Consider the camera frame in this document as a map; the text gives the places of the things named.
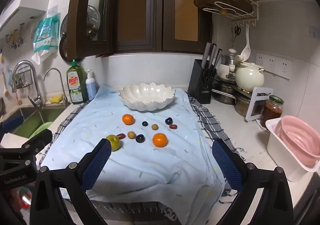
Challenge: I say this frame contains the stainless steel pot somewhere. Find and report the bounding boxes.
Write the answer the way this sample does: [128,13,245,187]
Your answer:
[234,90,255,117]
[211,77,238,105]

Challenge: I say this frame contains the white plastic basin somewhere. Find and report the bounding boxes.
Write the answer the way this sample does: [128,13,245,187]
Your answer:
[265,116,320,182]

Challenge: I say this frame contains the brown wooden window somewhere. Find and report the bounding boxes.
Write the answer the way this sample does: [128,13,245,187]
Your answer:
[67,0,213,59]

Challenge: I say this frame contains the green dish soap bottle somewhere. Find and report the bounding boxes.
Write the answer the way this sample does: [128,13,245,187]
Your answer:
[66,60,88,105]

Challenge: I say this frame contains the black kitchen shears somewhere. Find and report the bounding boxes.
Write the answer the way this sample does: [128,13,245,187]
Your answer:
[201,67,217,88]

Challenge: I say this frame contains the blue pump soap bottle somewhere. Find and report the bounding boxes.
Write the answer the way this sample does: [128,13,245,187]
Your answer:
[85,69,98,100]

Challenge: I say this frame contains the black knife block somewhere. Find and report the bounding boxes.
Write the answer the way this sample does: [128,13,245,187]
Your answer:
[187,59,217,104]

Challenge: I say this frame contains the steel steamer plate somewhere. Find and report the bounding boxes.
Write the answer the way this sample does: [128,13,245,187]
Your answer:
[86,4,101,40]

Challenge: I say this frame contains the checked grey cloth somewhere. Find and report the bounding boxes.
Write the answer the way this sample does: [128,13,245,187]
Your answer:
[35,91,247,225]

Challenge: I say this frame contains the red sauce jar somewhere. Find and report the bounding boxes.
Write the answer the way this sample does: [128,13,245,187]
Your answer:
[260,95,284,129]

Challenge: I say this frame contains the steel sink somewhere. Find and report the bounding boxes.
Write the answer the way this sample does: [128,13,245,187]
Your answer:
[0,107,66,140]

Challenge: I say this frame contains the white lidded casserole pot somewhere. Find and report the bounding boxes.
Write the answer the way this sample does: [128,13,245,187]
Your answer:
[216,49,244,82]

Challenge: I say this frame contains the orange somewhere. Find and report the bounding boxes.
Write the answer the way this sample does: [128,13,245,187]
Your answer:
[122,113,135,125]
[152,132,168,148]

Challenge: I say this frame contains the round wooden cutting board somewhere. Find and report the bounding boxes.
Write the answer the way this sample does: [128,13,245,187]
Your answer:
[194,0,253,15]

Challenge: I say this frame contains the white wall outlets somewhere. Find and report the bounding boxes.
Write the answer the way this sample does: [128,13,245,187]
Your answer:
[255,53,292,80]

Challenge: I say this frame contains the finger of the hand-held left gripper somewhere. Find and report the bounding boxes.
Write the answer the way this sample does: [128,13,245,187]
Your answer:
[21,130,53,152]
[0,115,25,136]

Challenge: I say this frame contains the wire faucet basket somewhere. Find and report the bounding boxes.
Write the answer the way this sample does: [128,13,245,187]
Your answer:
[12,71,34,89]

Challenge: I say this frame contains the white wire wall rack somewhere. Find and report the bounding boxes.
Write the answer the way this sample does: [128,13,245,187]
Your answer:
[191,0,261,27]

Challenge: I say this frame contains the hanging plastic bag pack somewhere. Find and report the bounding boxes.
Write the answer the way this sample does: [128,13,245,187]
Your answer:
[31,7,60,65]

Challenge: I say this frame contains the steel handled knife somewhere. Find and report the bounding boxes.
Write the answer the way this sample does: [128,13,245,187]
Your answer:
[208,44,217,68]
[214,48,223,68]
[201,43,212,68]

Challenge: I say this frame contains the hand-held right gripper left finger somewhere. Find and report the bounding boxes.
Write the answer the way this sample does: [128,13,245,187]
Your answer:
[30,138,112,225]

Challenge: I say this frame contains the slim steel faucet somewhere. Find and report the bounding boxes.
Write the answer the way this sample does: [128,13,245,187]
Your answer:
[44,68,69,105]

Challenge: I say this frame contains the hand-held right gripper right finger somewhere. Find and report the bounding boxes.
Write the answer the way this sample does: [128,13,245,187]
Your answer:
[211,138,294,225]

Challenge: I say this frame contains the green apple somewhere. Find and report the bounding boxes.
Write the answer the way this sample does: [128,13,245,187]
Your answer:
[106,134,121,152]

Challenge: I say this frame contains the hanging scissors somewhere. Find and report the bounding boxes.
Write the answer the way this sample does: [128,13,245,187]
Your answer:
[231,26,241,47]

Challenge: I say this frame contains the hanging metal strainer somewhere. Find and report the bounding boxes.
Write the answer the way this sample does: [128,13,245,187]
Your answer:
[59,13,71,61]

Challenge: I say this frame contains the light blue towel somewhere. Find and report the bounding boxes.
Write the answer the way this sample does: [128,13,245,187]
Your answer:
[40,86,225,225]

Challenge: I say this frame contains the cream ceramic pot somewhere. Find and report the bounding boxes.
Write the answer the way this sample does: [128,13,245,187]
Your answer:
[236,62,265,92]

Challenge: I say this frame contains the pink plastic colander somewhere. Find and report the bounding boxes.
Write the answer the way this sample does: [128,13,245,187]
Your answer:
[278,115,320,168]

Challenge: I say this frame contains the white ladle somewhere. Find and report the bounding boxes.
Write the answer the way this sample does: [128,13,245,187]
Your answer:
[240,23,251,61]

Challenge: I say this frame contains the large steel faucet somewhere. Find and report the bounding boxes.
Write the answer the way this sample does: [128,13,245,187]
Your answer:
[12,61,43,108]

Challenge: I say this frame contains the green plastic basin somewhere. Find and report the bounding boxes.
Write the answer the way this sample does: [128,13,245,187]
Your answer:
[29,121,54,139]

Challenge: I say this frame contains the white scalloped bowl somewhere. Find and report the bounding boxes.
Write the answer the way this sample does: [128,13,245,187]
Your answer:
[119,83,176,112]

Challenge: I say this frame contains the white pot rack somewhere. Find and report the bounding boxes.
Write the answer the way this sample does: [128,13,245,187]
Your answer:
[245,87,274,121]

